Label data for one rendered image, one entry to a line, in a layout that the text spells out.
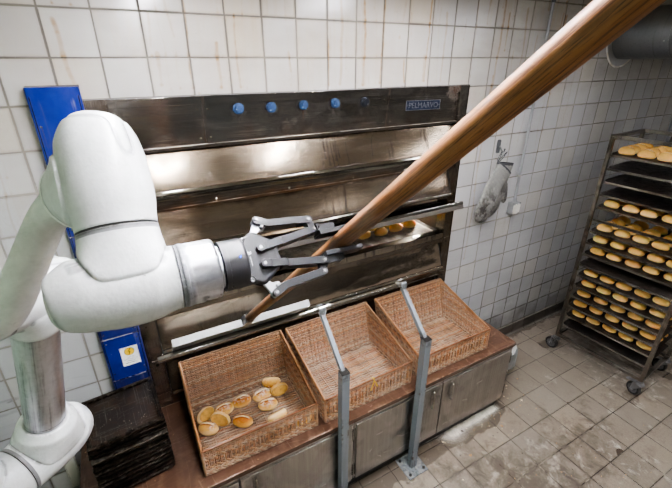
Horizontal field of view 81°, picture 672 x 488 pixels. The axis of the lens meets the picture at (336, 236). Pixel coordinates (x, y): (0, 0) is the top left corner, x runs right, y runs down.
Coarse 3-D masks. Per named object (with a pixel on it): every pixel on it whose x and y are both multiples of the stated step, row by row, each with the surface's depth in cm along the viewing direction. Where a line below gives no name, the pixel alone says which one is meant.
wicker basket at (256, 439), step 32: (224, 352) 207; (256, 352) 216; (288, 352) 214; (192, 384) 201; (224, 384) 209; (256, 384) 218; (288, 384) 219; (192, 416) 176; (256, 416) 199; (288, 416) 182; (224, 448) 170; (256, 448) 180
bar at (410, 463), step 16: (384, 288) 201; (400, 288) 209; (320, 304) 188; (336, 304) 189; (272, 320) 176; (288, 320) 178; (416, 320) 202; (224, 336) 165; (240, 336) 168; (176, 352) 157; (192, 352) 160; (336, 352) 180; (416, 384) 212; (416, 400) 215; (416, 416) 218; (416, 432) 223; (416, 448) 229; (400, 464) 238; (416, 464) 238
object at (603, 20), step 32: (608, 0) 25; (640, 0) 24; (576, 32) 27; (608, 32) 26; (544, 64) 29; (576, 64) 28; (512, 96) 32; (480, 128) 36; (416, 160) 45; (448, 160) 40; (384, 192) 51; (416, 192) 47; (352, 224) 60
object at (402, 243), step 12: (396, 240) 252; (408, 240) 252; (420, 240) 255; (432, 240) 261; (360, 252) 236; (372, 252) 239; (384, 252) 243; (336, 264) 228; (276, 276) 211; (288, 276) 215; (240, 288) 203
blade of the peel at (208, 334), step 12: (264, 312) 159; (276, 312) 161; (288, 312) 164; (228, 324) 152; (240, 324) 154; (252, 324) 162; (192, 336) 146; (204, 336) 148; (216, 336) 160; (180, 348) 158
